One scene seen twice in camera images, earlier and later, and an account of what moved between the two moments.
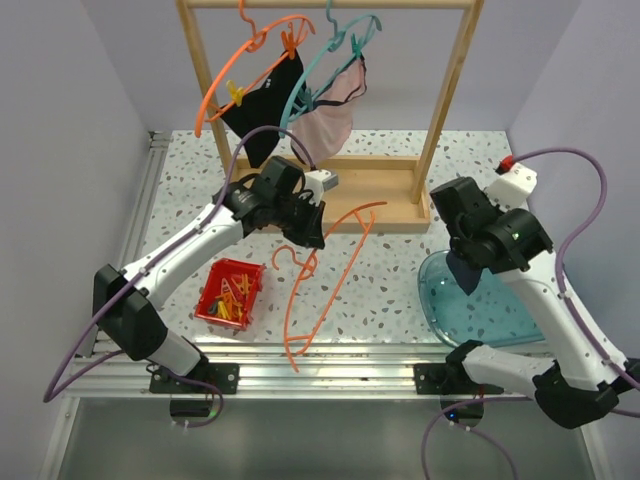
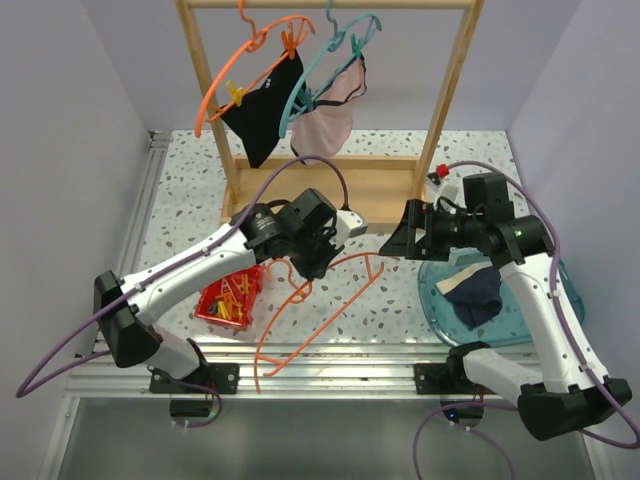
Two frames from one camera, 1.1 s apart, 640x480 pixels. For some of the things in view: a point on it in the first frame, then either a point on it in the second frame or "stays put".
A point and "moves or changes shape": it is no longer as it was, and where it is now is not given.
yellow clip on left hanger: [236, 93] stays put
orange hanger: [311, 261] → [371, 274]
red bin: [228, 293] stays put
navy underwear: [466, 274] moves or changes shape
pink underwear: [321, 130] stays put
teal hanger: [288, 116] stays put
